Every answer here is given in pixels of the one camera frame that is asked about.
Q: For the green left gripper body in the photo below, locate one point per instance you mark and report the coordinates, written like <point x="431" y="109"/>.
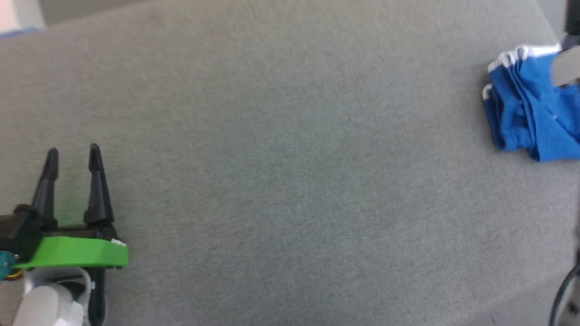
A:
<point x="72" y="253"/>

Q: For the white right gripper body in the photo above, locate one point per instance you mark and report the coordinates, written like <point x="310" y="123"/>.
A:
<point x="567" y="68"/>

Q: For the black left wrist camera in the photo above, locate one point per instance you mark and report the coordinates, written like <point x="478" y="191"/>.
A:
<point x="20" y="228"/>

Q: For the blue white basketball shorts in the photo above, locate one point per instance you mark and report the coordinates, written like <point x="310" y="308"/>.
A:
<point x="532" y="108"/>

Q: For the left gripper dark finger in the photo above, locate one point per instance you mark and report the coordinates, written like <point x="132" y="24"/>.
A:
<point x="46" y="188"/>
<point x="97" y="188"/>

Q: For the grey fabric sofa seat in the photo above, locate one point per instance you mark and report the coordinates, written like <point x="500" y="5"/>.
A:
<point x="290" y="172"/>

